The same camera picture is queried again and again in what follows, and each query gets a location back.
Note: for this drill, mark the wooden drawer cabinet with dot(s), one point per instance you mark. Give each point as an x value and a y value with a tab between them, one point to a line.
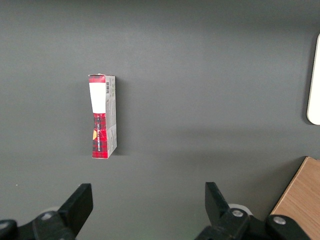
302	195

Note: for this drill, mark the beige plastic tray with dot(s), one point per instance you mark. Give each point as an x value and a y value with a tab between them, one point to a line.
315	100

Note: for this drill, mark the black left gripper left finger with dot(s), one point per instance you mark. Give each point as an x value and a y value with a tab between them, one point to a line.
72	210

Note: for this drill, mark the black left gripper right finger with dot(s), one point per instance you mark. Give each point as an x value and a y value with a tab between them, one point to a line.
220	212

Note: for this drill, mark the red tartan cardboard box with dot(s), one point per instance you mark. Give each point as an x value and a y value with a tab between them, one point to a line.
98	140

